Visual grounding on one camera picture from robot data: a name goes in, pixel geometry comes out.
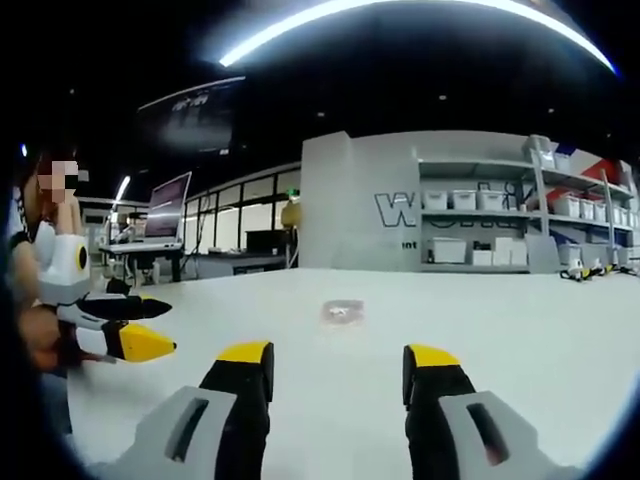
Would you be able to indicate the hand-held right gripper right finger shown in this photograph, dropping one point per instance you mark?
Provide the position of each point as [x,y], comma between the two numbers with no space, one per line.
[440,400]

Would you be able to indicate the dark hanging screen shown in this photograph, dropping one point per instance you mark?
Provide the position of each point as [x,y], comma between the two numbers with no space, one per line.
[192,115]

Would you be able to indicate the yellowish round object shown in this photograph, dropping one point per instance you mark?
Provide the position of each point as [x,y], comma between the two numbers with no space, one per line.
[291,214]

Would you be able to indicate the black low table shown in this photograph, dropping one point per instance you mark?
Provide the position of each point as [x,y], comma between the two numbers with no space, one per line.
[235,261]

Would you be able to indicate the person's left hand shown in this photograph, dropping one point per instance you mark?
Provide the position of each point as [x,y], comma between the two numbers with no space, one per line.
[42,340]

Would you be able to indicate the grey partition wall panel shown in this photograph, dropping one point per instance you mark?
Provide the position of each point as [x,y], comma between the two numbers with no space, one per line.
[350,200]

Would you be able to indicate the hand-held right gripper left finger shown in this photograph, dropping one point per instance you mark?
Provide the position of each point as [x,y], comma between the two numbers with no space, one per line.
[240,400]

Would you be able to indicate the person's upper body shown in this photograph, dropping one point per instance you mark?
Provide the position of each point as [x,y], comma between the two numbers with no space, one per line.
[22,210]

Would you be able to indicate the clear resealable bag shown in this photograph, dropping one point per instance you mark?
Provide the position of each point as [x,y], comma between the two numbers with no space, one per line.
[343,312]

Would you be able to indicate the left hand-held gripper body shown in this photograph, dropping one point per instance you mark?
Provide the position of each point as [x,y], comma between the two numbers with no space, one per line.
[62,270]

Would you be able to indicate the white desk with dark legs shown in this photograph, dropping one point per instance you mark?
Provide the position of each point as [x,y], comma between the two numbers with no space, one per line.
[140,248]

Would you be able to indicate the long ceiling light strip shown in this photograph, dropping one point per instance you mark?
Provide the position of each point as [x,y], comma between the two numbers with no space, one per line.
[380,22]

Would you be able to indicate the grey metal shelving unit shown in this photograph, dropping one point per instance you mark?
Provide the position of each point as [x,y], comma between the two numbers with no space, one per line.
[530,167]

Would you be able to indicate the computer monitor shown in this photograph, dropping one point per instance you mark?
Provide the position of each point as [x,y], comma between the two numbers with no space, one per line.
[167,207]

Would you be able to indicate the rows of white storage boxes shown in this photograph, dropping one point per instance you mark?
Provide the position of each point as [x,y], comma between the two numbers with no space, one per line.
[467,199]

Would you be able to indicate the spare hand-held gripper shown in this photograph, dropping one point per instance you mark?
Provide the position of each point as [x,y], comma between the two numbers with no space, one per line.
[620,268]
[579,272]

